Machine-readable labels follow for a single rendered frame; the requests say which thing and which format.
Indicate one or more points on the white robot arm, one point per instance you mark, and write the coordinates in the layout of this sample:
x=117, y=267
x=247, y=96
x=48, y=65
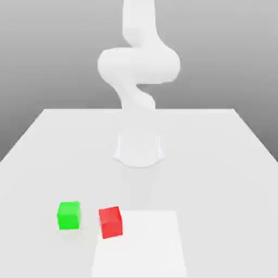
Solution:
x=139, y=65

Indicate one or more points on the small red cube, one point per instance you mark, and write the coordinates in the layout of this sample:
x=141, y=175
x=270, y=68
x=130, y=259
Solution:
x=110, y=223

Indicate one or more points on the small green cube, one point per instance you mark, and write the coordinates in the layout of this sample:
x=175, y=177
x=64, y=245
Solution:
x=69, y=216

